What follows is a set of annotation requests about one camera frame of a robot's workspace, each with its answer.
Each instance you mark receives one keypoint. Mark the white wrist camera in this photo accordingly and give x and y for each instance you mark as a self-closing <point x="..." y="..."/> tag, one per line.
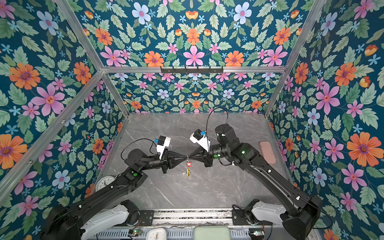
<point x="161" y="144"/>
<point x="200" y="137"/>

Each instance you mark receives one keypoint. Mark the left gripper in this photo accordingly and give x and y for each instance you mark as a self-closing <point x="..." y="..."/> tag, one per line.
<point x="168" y="160"/>

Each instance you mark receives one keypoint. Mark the pale green box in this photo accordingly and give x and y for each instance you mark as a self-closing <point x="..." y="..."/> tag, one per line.
<point x="212" y="233"/>

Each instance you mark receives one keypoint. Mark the white clock at front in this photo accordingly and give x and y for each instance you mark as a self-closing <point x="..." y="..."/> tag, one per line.
<point x="157" y="234"/>

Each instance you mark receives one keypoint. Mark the black hook rail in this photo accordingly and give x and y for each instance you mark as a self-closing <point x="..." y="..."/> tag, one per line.
<point x="192" y="70"/>

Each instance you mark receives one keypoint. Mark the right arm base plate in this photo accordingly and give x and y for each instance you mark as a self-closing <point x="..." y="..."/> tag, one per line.
<point x="239" y="219"/>

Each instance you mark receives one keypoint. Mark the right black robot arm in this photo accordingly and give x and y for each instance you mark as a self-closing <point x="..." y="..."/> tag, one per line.
<point x="297" y="212"/>

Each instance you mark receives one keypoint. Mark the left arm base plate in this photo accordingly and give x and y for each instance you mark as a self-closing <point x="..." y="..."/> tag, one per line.
<point x="143" y="218"/>

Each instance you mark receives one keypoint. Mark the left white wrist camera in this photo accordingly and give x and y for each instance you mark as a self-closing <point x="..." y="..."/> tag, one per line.
<point x="161" y="144"/>

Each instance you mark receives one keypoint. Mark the white round alarm clock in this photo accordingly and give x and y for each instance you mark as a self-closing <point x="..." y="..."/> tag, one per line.
<point x="103" y="182"/>

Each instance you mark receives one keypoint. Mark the pink eraser case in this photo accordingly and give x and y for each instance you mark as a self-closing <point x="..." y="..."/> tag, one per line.
<point x="267" y="152"/>

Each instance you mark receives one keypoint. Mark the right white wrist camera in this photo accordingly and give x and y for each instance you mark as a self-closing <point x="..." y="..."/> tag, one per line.
<point x="200" y="137"/>

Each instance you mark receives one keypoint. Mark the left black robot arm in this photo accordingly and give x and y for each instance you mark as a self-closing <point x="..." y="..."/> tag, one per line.
<point x="89" y="216"/>

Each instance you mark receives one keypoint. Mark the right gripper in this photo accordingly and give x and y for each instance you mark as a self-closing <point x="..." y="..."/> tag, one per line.
<point x="204" y="157"/>

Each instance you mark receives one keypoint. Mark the aluminium front rail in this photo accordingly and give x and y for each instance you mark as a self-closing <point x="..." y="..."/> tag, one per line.
<point x="192" y="217"/>

